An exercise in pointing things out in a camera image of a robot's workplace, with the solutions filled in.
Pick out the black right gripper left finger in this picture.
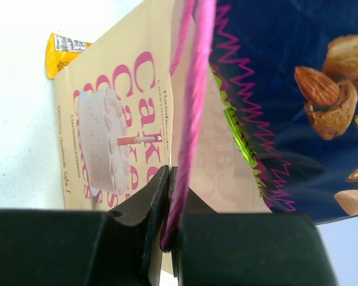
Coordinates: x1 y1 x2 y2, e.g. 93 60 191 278
106 165 169 285

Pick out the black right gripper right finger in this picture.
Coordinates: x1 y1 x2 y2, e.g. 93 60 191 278
168 166 215 285

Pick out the paper bag with pink handles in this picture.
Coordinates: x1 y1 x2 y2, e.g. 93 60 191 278
53 0 272 276

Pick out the purple blue candy bag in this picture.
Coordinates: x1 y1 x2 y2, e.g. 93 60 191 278
209 0 358 222

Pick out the yellow snack bar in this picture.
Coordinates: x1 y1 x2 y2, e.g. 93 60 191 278
45 33 91 79

